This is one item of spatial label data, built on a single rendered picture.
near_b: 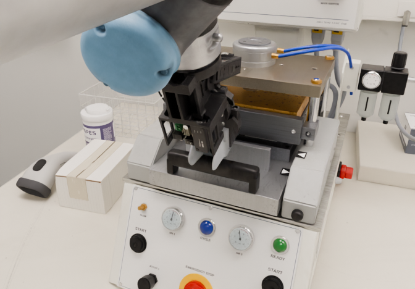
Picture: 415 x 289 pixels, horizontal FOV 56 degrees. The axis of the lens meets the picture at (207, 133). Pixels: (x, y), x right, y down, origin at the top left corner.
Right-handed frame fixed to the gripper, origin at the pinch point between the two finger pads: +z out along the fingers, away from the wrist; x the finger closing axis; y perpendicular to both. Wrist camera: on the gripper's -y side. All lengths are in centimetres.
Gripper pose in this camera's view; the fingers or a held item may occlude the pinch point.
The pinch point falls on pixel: (217, 154)
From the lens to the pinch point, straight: 61.7
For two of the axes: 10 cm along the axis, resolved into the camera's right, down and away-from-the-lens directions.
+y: -3.7, 6.9, -6.2
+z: 1.4, 7.0, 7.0
